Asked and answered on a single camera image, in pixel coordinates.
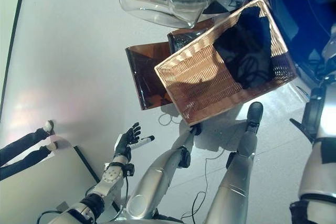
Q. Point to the grey stacked washing machine tower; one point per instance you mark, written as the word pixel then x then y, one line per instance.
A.
pixel 302 58

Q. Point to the blue outlined machine sticker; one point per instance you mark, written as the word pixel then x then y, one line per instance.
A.
pixel 302 93

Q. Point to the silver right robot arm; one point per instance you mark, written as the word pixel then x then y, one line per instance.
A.
pixel 323 155

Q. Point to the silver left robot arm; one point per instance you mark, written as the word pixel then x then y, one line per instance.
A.
pixel 110 179

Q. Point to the rectangular wicker laundry basket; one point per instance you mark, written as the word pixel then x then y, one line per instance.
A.
pixel 199 82

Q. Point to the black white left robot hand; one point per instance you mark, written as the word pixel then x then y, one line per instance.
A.
pixel 126 142

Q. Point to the silver robot torso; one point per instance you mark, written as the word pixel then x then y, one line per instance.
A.
pixel 147 221

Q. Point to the person leg black trousers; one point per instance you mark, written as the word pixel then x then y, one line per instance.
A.
pixel 26 159
pixel 26 138

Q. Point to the square grey floor outlet plate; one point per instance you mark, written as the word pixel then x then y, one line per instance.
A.
pixel 62 206

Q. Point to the black garment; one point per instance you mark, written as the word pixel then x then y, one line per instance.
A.
pixel 246 51

